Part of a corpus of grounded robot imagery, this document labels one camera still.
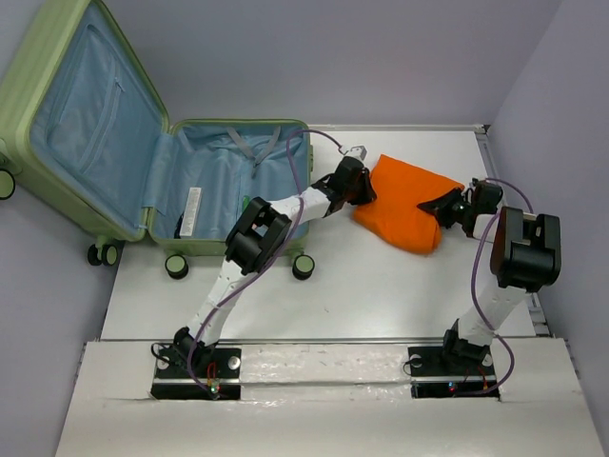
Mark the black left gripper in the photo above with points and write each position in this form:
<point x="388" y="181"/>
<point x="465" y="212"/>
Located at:
<point x="369" y="195"/>

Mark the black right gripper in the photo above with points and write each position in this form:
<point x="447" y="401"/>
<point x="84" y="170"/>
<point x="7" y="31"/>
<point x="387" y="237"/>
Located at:
<point x="438" y="206"/>

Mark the orange cloth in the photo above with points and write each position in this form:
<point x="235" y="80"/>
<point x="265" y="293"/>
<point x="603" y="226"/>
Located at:
<point x="394" y="216"/>

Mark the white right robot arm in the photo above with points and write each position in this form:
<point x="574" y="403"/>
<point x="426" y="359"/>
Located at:
<point x="525" y="257"/>

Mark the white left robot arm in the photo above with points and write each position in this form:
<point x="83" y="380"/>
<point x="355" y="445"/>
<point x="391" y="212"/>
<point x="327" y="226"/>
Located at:
<point x="257" y="239"/>

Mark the green hard-shell suitcase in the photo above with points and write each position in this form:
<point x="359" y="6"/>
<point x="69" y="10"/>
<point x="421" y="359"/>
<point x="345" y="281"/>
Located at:
<point x="84" y="129"/>

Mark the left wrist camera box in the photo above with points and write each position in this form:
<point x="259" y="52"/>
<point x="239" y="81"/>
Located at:
<point x="358" y="152"/>

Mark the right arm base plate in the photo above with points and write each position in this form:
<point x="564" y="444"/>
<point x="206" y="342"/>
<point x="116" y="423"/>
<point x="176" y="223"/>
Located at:
<point x="435" y="377"/>

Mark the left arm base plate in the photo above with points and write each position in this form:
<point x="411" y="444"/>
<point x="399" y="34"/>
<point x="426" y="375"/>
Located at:
<point x="216" y="380"/>

